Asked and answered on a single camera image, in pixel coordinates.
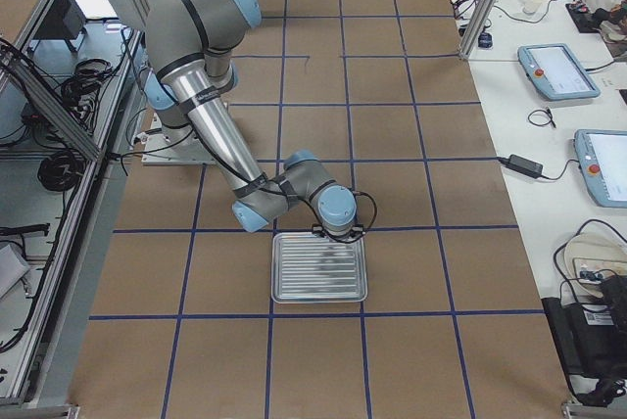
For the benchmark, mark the aluminium frame rail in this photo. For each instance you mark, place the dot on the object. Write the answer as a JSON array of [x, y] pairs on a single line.
[[61, 115]]

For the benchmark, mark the blue teach pendant near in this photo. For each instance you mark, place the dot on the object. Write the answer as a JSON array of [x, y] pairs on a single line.
[[602, 159]]

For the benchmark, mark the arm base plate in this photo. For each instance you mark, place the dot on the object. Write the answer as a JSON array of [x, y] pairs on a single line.
[[167, 146]]

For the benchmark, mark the black power brick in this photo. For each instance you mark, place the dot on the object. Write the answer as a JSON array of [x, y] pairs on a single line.
[[521, 165]]

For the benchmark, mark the blue teach pendant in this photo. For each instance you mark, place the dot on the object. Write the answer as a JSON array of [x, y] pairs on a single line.
[[556, 73], [602, 159]]

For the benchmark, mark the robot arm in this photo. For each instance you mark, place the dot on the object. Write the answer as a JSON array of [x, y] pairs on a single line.
[[189, 43]]

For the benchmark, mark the blue teach pendant far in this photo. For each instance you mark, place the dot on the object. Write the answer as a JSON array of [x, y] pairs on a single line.
[[556, 73]]

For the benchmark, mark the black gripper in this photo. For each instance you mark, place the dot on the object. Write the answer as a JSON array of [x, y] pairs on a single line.
[[337, 239]]

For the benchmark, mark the silver metal tray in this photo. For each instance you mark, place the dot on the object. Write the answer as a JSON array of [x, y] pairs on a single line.
[[310, 269]]

